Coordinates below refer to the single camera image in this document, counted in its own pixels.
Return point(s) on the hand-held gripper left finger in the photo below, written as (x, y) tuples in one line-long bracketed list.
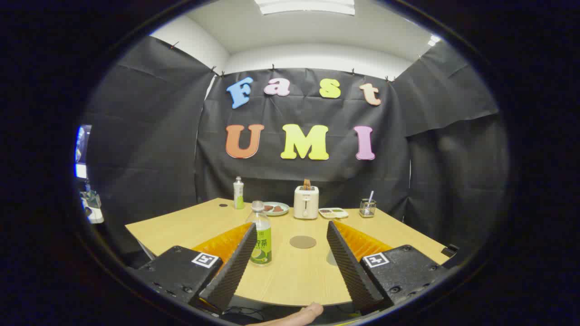
[(235, 267)]

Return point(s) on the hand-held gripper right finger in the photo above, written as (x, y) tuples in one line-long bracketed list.
[(351, 271)]

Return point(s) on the clear juice bottle green label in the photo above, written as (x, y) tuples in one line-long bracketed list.
[(262, 235)]

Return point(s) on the round brown coaster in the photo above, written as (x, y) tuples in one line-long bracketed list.
[(302, 242)]

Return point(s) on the white capped bottle green label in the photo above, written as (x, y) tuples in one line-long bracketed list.
[(239, 194)]

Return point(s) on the wooden table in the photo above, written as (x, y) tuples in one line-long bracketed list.
[(290, 276)]

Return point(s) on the white divided snack tray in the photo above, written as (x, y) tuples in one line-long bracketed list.
[(333, 213)]

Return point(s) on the pale green plate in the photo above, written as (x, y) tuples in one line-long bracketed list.
[(283, 211)]

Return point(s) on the white straw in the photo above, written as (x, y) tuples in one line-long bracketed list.
[(370, 195)]

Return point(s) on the cream toaster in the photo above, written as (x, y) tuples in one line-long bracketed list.
[(306, 203)]

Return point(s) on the brown toast slice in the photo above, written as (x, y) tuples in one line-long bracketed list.
[(307, 184)]

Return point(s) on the black table clamp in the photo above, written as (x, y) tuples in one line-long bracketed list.
[(450, 250)]

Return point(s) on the patterned white object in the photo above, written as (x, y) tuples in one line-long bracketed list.
[(93, 203)]

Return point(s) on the computer monitor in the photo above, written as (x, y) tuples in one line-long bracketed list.
[(81, 151)]

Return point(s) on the small ceiling light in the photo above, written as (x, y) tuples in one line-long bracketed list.
[(434, 40)]

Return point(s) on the ceiling light panel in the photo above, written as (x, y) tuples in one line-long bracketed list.
[(306, 6)]

